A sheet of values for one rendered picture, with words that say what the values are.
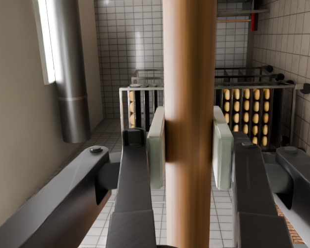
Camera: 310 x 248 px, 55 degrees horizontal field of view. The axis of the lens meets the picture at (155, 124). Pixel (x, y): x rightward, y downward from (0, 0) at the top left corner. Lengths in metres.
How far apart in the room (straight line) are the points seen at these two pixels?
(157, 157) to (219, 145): 0.03
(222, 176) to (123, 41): 5.11
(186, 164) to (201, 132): 0.02
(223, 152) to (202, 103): 0.03
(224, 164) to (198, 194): 0.04
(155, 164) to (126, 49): 5.10
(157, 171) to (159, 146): 0.01
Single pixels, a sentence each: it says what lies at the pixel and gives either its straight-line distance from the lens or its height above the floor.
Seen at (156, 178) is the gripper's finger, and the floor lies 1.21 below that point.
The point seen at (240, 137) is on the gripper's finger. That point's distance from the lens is 0.18.
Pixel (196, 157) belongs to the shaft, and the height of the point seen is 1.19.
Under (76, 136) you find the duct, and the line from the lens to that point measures 3.43.
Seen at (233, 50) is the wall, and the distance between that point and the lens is 5.25.
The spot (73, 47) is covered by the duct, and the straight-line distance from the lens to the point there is 3.28.
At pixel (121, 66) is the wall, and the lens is 5.28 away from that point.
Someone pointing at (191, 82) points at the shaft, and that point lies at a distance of 0.17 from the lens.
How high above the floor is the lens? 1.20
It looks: 5 degrees up
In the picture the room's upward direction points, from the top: 90 degrees counter-clockwise
